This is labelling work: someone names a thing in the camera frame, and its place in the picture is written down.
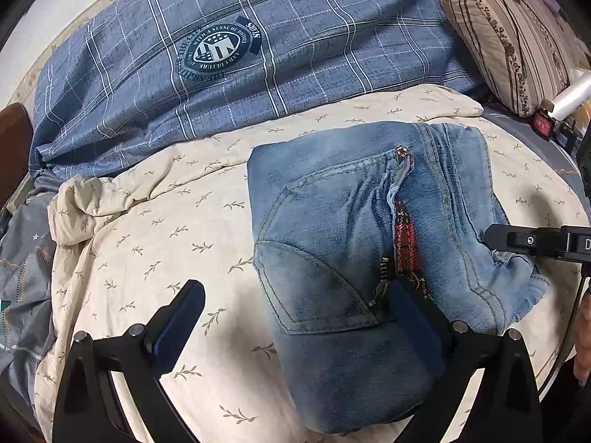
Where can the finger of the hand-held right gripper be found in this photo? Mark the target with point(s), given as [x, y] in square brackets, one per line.
[521, 240]

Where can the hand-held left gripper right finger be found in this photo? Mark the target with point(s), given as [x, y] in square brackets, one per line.
[411, 314]

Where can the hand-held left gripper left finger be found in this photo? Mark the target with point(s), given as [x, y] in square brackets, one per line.
[182, 327]

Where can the blue denim pants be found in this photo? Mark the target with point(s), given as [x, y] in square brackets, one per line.
[323, 240]

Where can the person's right hand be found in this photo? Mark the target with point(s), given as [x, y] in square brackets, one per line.
[585, 332]

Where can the cream leaf-print blanket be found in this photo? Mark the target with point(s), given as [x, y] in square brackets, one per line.
[161, 221]

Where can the small black box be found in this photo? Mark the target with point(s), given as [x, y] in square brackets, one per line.
[567, 134]

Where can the small red box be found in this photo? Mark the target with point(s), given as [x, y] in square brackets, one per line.
[544, 123]

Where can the grey bed sheet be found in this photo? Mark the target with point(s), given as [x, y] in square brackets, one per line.
[508, 120]

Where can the white plastic roll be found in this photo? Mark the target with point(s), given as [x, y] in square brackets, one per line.
[572, 97]

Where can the grey duvet with bird print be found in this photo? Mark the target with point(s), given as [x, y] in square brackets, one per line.
[23, 286]

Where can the striped beige pillow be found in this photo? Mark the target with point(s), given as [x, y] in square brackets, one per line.
[508, 41]

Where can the brown headboard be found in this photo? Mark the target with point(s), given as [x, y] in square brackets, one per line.
[14, 147]

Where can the blue striped quilt with emblem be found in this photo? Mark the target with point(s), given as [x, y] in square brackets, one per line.
[300, 55]

